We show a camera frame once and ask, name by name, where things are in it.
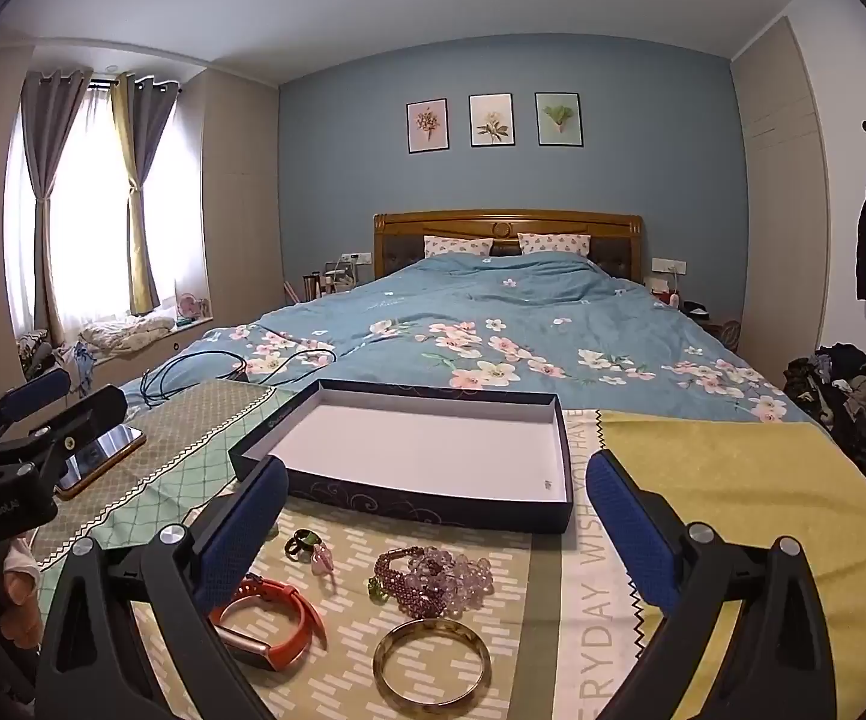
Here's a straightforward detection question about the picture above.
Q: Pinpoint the orange smart watch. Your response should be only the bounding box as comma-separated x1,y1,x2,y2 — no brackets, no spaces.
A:
208,574,327,673

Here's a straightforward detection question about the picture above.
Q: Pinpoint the black ring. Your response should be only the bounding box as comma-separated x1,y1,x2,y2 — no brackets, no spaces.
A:
283,528,326,563

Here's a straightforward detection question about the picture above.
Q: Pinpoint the tortoiseshell bangle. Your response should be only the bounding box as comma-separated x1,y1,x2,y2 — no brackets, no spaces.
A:
371,617,493,717

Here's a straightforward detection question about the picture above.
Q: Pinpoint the purple bead bracelet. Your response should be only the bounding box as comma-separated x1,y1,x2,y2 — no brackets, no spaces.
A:
367,544,496,620

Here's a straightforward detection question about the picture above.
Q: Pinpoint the person's left hand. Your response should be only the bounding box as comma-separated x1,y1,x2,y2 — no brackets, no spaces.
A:
0,536,44,650

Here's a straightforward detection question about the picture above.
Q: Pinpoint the smartphone in brown case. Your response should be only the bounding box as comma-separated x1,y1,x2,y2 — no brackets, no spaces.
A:
55,424,146,500

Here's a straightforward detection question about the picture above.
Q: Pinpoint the folded blanket on windowsill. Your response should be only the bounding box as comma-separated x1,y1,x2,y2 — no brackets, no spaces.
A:
80,314,176,358

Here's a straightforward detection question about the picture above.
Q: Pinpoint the pile of dark clothes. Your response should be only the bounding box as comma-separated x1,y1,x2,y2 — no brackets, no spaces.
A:
783,343,866,479

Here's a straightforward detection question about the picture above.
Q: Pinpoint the beige wardrobe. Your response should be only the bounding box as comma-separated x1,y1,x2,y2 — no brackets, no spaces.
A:
732,18,828,385

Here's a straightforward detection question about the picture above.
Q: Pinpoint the blue floral duvet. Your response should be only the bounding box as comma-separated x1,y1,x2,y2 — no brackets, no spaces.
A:
124,254,807,422

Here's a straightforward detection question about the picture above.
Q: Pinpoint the right grey yellow curtain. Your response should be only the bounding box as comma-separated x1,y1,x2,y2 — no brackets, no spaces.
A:
110,73,181,316

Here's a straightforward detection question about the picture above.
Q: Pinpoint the grey yellow curtain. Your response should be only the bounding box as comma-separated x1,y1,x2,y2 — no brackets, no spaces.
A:
19,70,91,346
110,73,181,316

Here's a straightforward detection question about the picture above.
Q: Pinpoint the dark blue shallow box tray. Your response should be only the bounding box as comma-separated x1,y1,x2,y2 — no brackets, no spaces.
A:
229,379,574,535

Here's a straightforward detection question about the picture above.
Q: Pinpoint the left grey yellow curtain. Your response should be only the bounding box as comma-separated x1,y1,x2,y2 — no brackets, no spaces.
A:
19,70,91,346

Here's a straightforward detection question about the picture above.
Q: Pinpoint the left patterned pillow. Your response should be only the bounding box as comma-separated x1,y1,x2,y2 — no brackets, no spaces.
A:
423,236,493,259

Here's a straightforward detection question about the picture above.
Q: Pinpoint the patterned pillow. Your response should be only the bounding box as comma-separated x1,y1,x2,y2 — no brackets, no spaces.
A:
423,236,493,259
517,232,591,259

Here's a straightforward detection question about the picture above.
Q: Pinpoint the wooden headboard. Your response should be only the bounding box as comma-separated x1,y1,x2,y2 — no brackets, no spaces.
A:
373,208,643,283

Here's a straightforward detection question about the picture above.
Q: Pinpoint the right patterned pillow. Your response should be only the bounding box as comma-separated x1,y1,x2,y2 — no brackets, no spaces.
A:
517,232,591,259

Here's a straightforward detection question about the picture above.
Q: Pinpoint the left framed flower picture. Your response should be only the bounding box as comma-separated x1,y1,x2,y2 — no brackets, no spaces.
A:
407,98,449,154

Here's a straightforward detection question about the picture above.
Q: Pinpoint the framed flower picture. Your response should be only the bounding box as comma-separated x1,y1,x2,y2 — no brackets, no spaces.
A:
469,93,516,148
407,98,449,154

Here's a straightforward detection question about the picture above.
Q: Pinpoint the middle framed flower picture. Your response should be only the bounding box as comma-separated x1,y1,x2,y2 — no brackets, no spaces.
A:
469,93,516,148

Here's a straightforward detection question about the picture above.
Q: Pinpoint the right framed leaf picture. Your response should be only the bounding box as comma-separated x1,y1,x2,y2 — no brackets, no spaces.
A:
534,91,584,148

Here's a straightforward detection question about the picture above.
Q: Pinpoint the black charger cable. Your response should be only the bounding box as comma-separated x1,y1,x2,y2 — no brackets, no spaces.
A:
139,346,338,403

